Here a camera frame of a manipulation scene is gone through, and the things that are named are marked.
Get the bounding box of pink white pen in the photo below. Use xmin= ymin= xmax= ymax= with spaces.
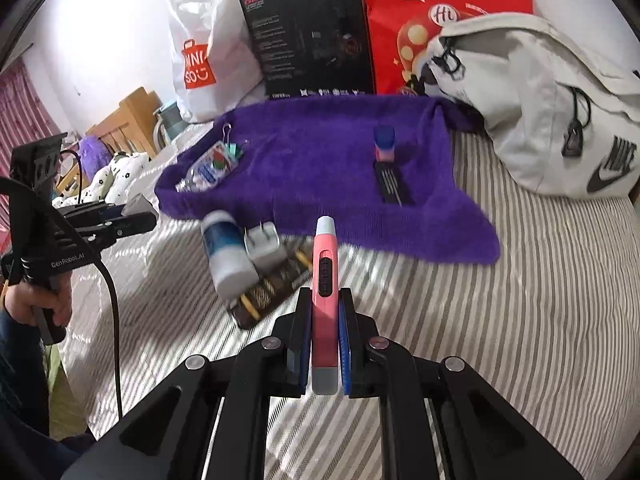
xmin=311 ymin=216 xmax=340 ymax=396

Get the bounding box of white blue cylinder bottle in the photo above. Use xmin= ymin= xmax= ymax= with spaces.
xmin=201 ymin=210 xmax=259 ymax=301

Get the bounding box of white tape roll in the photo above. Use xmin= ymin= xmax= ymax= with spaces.
xmin=122 ymin=194 xmax=157 ymax=217

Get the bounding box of black comb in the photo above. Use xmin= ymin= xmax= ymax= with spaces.
xmin=373 ymin=162 xmax=414 ymax=207

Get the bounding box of clear candy bottle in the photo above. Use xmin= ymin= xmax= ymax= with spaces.
xmin=176 ymin=141 xmax=240 ymax=193

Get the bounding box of teal binder clip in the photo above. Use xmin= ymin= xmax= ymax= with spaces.
xmin=221 ymin=122 xmax=248 ymax=162

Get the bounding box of blue pink small container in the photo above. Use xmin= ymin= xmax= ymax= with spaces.
xmin=373 ymin=125 xmax=396 ymax=162

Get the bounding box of person left hand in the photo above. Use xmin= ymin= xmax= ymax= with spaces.
xmin=4 ymin=273 xmax=73 ymax=327

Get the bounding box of black gold sachet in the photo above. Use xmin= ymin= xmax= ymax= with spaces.
xmin=227 ymin=242 xmax=312 ymax=330

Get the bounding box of white charger plug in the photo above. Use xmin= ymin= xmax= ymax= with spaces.
xmin=244 ymin=221 xmax=288 ymax=274

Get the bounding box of teal grey bin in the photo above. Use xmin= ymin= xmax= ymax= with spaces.
xmin=153 ymin=102 xmax=189 ymax=145

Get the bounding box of purple towel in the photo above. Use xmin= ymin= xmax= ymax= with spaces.
xmin=155 ymin=94 xmax=500 ymax=264

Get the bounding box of white Miniso shopping bag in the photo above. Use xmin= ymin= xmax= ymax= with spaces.
xmin=168 ymin=0 xmax=262 ymax=124

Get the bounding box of black Hecate headset box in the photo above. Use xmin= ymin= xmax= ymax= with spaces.
xmin=240 ymin=0 xmax=375 ymax=100

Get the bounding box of grey Nike backpack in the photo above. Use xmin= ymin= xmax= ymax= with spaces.
xmin=426 ymin=13 xmax=639 ymax=200

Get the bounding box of red paper bag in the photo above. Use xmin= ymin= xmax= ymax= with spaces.
xmin=363 ymin=0 xmax=533 ymax=96

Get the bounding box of black cable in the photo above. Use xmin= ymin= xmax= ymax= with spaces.
xmin=0 ymin=148 xmax=125 ymax=421

